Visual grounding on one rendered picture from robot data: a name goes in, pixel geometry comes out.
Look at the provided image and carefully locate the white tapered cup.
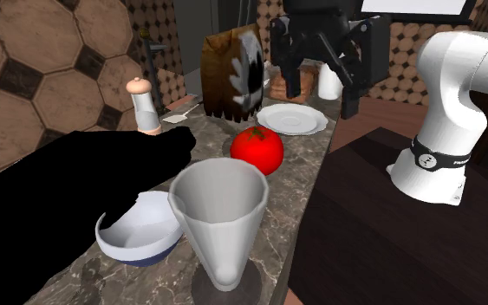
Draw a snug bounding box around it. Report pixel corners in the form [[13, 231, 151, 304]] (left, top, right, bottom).
[[167, 158, 270, 293]]

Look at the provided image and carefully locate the dark robot stand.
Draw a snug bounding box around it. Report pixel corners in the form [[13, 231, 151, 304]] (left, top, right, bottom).
[[287, 127, 488, 305]]

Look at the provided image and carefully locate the dark thin post with knob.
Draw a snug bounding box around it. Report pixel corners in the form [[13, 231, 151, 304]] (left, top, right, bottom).
[[139, 27, 169, 109]]

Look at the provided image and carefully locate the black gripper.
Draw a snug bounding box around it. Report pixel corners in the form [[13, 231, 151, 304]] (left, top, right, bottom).
[[270, 0, 392, 120]]

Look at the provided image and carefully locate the grey cabinet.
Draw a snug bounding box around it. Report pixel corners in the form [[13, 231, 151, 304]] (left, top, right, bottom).
[[172, 0, 262, 98]]

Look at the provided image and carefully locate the brown paper bag with print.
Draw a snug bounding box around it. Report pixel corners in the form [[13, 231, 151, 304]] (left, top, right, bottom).
[[200, 23, 266, 125]]

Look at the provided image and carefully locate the white jar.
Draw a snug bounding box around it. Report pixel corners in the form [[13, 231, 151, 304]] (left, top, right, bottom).
[[317, 62, 345, 101]]

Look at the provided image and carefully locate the red tomato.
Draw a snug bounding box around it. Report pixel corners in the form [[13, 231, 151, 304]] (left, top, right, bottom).
[[230, 126, 285, 177]]

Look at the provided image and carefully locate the large black shape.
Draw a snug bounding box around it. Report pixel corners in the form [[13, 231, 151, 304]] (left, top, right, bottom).
[[0, 126, 198, 305]]

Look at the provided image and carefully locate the white spatula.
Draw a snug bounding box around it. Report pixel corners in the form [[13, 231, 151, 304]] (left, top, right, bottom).
[[161, 103, 202, 125]]

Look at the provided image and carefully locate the white window with dark frame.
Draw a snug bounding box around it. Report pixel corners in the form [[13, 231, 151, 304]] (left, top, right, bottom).
[[355, 0, 478, 25]]

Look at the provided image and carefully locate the brown basket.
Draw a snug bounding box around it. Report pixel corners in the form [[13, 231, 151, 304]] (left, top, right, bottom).
[[269, 62, 319, 105]]

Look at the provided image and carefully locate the white and peach pepper mill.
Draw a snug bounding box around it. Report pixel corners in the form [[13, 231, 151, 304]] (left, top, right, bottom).
[[125, 77, 163, 136]]

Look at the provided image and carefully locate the white plate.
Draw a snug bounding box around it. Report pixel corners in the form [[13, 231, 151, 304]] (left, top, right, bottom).
[[256, 103, 329, 137]]

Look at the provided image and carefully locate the white bowl with blue base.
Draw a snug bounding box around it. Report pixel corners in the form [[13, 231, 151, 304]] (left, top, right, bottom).
[[94, 191, 184, 268]]

